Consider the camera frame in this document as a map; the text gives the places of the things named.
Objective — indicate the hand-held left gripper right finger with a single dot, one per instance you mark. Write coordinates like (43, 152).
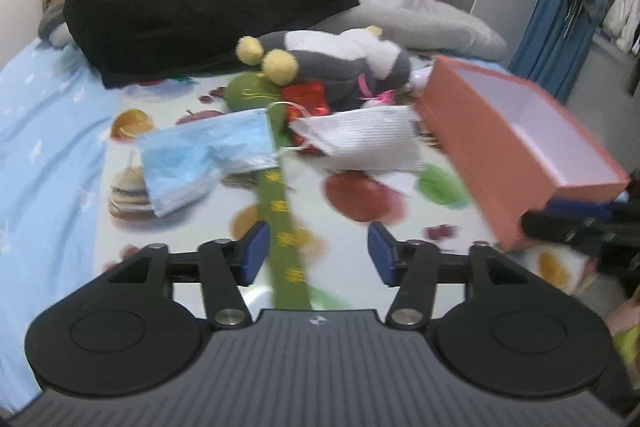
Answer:
(381, 257)

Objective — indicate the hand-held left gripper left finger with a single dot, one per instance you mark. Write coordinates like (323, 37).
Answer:
(255, 252)

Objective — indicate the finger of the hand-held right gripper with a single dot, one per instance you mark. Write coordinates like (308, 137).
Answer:
(560, 227)

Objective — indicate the pink cardboard box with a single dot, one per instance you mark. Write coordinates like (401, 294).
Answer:
(505, 142)

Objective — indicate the blue face mask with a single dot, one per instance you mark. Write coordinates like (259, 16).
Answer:
(200, 152)

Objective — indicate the white face mask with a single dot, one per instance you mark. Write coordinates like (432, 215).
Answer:
(365, 137)

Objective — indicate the red tea packet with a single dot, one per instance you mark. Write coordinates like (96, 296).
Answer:
(305, 96)

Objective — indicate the green plush massage stick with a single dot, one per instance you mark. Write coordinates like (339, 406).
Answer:
(281, 217)

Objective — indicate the fruit print mat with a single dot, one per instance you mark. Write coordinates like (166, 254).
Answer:
(350, 207)

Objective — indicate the small white device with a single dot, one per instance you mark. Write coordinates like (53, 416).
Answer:
(421, 79)

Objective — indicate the grey white plush toy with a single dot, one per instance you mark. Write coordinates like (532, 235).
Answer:
(340, 62)

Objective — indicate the blue curtain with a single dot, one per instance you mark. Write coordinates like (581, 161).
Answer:
(545, 22)

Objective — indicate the light blue bed sheet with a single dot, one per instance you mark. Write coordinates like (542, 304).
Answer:
(50, 147)

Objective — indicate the black jacket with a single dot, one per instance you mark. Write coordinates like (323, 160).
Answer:
(210, 2)

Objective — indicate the grey white pillow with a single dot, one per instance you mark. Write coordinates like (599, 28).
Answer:
(52, 24)

